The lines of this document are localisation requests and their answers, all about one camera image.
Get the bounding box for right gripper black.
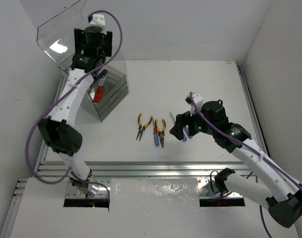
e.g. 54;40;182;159
170;104;216;140

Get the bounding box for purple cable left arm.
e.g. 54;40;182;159
24;9;123;201

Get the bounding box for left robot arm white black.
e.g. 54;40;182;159
38;26;112;197

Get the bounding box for red blue screwdriver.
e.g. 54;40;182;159
169;112;187;142
185;126;192;139
152;119;159;147

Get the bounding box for clear stacked plastic container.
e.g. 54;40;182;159
58;39;129;122

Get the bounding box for red handled adjustable wrench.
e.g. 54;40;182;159
93;75;108;103

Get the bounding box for black handled adjustable wrench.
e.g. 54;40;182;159
90;69;108;87

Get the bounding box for aluminium frame rail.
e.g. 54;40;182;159
0;61;290;238

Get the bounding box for yellow black long-nose pliers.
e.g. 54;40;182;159
155;119;166;148

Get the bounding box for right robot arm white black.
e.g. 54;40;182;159
170;94;302;228

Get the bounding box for yellow black needle-nose pliers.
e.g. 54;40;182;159
136;113;153;141

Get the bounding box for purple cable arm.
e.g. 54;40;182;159
188;91;302;238
24;9;123;201

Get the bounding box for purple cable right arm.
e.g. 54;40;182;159
188;91;302;238

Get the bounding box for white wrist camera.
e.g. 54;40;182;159
185;92;203;116
88;13;107;34

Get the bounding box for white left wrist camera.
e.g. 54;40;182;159
88;13;107;34

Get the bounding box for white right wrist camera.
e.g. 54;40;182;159
185;92;203;116

